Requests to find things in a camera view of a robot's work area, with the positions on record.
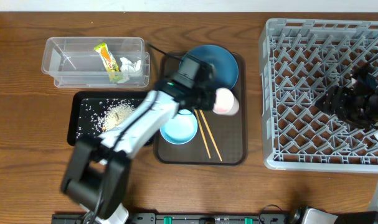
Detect white cup pink inside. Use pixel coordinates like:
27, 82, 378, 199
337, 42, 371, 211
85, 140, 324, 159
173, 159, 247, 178
213, 88, 240, 116

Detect light blue bowl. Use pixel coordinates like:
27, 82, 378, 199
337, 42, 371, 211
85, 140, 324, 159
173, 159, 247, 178
159, 110, 198, 145

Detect white tissue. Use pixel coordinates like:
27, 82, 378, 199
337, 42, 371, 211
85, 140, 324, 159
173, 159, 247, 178
118, 57, 142, 83

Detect green orange snack wrapper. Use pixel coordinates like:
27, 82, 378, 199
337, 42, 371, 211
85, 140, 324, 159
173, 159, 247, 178
94, 42, 123, 83

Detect rice leftovers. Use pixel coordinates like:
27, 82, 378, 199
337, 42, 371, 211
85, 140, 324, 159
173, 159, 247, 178
75, 98, 141, 139

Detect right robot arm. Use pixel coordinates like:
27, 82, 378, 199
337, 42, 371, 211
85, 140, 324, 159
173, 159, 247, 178
289, 56, 378, 224

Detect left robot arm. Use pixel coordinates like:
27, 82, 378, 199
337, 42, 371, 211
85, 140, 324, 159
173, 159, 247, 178
60, 72, 216, 223

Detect grey dishwasher rack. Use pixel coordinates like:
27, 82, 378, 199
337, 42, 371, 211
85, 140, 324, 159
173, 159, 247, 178
259, 18, 378, 173

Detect black food waste tray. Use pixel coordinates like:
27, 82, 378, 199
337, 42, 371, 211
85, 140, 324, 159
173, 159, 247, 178
67, 91, 147, 146

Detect clear plastic waste bin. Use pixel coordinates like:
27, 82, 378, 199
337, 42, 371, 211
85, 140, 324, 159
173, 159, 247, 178
42, 37, 151, 88

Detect wooden chopstick left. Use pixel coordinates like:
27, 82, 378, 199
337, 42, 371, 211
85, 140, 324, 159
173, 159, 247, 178
194, 110, 211, 159

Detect wooden chopstick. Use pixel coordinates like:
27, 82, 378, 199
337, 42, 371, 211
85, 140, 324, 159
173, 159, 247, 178
197, 110, 223, 162
194, 110, 211, 159

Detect wooden chopstick right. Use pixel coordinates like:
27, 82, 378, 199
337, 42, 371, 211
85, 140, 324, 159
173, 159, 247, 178
197, 110, 223, 162

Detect dark blue plate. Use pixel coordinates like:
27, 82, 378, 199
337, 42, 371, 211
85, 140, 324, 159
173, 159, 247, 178
182, 45, 239, 90

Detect brown serving tray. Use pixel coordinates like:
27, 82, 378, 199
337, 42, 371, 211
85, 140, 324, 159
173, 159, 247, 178
154, 53, 248, 166

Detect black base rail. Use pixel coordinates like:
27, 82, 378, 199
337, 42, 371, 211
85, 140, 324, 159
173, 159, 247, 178
50, 212, 289, 224

